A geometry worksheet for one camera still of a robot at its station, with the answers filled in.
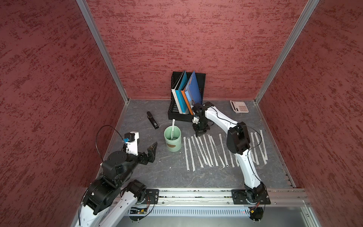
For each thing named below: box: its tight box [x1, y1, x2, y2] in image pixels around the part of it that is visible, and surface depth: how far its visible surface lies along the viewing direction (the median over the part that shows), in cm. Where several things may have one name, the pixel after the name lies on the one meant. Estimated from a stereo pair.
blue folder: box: [184, 70, 203, 106], surface depth 94 cm
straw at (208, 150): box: [202, 133, 215, 167], surface depth 92 cm
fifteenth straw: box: [183, 136, 191, 172], surface depth 91 cm
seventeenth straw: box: [170, 118, 176, 140], surface depth 87 cm
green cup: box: [164, 125, 182, 153], surface depth 87 cm
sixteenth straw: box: [193, 134, 209, 166], surface depth 94 cm
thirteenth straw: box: [190, 135, 205, 169], surface depth 92 cm
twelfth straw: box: [259, 129, 268, 160], surface depth 97 cm
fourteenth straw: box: [187, 137, 196, 172], surface depth 91 cm
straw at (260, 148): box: [254, 132, 268, 166], surface depth 94 cm
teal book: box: [174, 70, 190, 114], surface depth 92 cm
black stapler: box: [146, 111, 160, 130], surface depth 108 cm
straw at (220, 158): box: [209, 135, 226, 169], surface depth 89 cm
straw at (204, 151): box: [198, 136, 212, 167], surface depth 93 cm
